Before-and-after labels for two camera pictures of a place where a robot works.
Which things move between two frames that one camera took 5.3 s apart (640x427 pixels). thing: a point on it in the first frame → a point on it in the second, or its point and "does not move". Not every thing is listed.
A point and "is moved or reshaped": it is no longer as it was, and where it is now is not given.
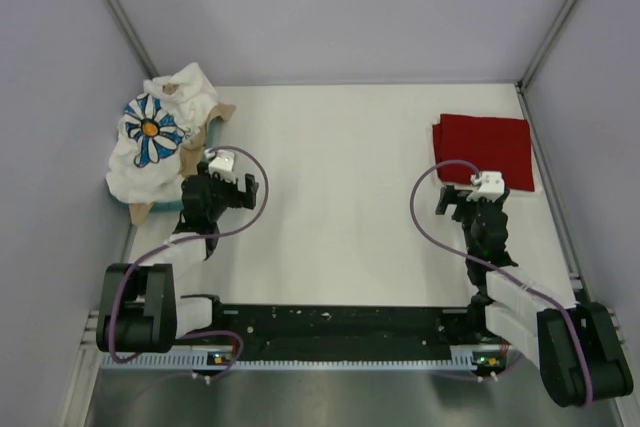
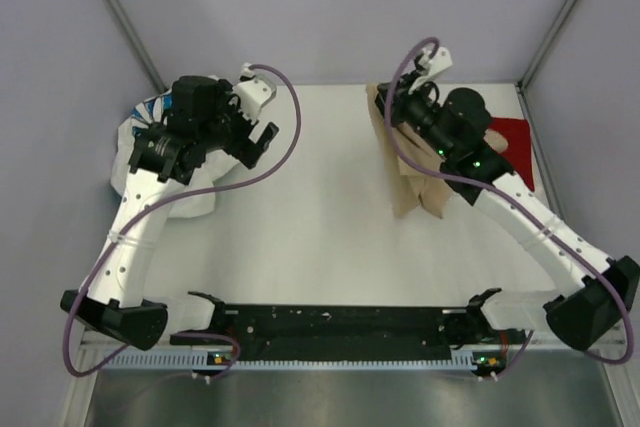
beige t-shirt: x=191 y=149 is moved or reshaped
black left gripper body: x=224 y=196 → x=230 y=127
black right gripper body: x=466 y=214 → x=418 y=111
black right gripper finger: x=449 y=195 → x=381 y=101
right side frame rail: x=555 y=201 does not move
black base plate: x=348 y=333 does not move
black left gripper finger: x=247 y=199 → x=251 y=158
